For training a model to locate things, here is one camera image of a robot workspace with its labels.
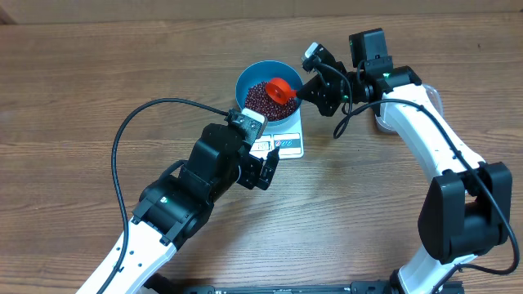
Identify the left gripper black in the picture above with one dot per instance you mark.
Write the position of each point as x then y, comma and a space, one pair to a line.
252, 164

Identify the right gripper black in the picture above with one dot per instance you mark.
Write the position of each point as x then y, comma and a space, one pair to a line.
319, 91

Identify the red measuring scoop blue handle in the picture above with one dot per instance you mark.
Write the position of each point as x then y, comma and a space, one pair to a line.
280, 91

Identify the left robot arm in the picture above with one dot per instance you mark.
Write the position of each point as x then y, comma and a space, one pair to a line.
179, 203

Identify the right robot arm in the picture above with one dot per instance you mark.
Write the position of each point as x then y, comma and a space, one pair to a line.
466, 212

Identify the white digital kitchen scale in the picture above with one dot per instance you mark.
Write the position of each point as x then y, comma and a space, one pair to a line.
285, 135

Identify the red beans in bowl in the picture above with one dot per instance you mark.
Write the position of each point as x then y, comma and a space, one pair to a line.
259, 101

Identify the blue plastic bowl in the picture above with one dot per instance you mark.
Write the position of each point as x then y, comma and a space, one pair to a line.
264, 71

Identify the clear plastic food container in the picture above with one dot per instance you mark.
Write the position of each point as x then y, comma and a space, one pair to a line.
389, 115

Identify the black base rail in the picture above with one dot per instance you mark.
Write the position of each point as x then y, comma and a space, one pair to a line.
162, 285

